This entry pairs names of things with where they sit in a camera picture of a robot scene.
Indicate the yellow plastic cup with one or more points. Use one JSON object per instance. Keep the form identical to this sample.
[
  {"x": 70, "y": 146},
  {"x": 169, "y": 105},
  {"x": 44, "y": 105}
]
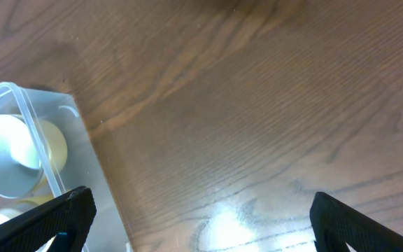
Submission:
[{"x": 35, "y": 201}]

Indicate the grey-blue plastic bowl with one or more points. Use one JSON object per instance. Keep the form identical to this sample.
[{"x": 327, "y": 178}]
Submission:
[{"x": 15, "y": 180}]

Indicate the yellow plastic bowl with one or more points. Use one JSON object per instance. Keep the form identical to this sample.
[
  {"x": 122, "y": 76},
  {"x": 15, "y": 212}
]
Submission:
[{"x": 56, "y": 147}]

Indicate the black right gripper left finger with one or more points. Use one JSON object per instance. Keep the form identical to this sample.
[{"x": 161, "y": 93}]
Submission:
[{"x": 66, "y": 220}]

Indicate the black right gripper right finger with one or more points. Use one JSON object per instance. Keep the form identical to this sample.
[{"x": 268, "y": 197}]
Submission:
[{"x": 338, "y": 227}]

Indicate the clear plastic container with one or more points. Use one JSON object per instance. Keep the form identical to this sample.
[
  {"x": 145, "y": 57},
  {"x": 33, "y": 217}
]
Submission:
[{"x": 82, "y": 167}]

